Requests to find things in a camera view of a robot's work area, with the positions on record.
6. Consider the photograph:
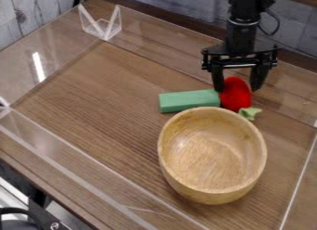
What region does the green rectangular block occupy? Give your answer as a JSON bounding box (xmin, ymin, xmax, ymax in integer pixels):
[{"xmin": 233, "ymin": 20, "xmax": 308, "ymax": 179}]
[{"xmin": 157, "ymin": 89, "xmax": 220, "ymax": 113}]

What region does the red plush fruit green stem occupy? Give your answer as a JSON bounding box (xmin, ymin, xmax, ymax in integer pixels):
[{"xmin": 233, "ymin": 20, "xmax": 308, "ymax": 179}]
[{"xmin": 219, "ymin": 77, "xmax": 262, "ymax": 121}]

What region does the wooden bowl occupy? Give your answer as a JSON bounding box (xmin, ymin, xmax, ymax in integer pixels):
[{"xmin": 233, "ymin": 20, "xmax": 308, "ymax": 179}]
[{"xmin": 157, "ymin": 107, "xmax": 267, "ymax": 205}]

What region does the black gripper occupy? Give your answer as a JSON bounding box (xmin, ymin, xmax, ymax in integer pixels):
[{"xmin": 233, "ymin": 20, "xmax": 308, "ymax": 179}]
[{"xmin": 200, "ymin": 42, "xmax": 278, "ymax": 93}]

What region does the clear acrylic corner bracket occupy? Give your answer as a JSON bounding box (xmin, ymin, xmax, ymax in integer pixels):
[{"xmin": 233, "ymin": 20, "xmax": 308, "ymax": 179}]
[{"xmin": 77, "ymin": 5, "xmax": 122, "ymax": 41}]

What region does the black equipment under table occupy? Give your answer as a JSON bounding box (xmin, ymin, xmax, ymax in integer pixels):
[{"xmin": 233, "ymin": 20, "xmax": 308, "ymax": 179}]
[{"xmin": 0, "ymin": 196, "xmax": 72, "ymax": 230}]

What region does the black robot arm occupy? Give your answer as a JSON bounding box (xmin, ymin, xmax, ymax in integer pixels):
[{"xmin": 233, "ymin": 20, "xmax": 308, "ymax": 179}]
[{"xmin": 200, "ymin": 0, "xmax": 279, "ymax": 93}]

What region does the clear acrylic tray enclosure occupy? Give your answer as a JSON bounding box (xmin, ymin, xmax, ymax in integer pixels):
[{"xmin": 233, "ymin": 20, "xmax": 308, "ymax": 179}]
[{"xmin": 0, "ymin": 9, "xmax": 317, "ymax": 230}]

